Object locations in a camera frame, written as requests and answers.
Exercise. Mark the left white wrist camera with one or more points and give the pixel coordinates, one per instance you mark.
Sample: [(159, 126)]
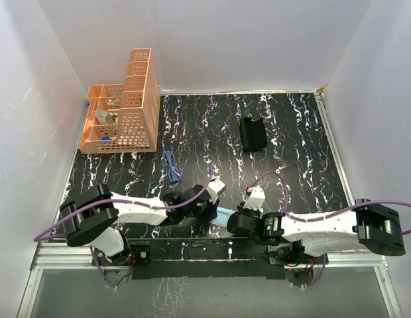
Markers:
[(214, 189)]

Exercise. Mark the orange plastic desk organizer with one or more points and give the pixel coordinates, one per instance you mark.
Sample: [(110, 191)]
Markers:
[(134, 106)]

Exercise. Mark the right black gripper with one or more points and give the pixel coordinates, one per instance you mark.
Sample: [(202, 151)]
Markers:
[(243, 211)]

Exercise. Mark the light blue cleaning cloth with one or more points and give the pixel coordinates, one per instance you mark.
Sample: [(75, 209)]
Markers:
[(222, 217)]

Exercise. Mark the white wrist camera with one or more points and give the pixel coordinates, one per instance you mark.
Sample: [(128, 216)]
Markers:
[(256, 198), (214, 189)]

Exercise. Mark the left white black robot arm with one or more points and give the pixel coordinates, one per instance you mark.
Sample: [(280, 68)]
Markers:
[(93, 217)]

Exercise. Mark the black sunglasses case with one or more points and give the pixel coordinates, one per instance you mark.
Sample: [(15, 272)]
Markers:
[(252, 134)]

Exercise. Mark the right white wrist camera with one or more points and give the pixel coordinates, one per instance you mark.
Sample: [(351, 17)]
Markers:
[(256, 198)]

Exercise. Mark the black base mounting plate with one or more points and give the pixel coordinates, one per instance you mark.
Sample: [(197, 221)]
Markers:
[(208, 259)]

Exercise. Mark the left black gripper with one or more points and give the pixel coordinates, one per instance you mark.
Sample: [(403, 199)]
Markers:
[(211, 214)]

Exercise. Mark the grey white small box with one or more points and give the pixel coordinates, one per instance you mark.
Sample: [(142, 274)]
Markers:
[(104, 117)]

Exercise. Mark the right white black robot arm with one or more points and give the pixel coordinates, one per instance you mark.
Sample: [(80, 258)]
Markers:
[(298, 239)]

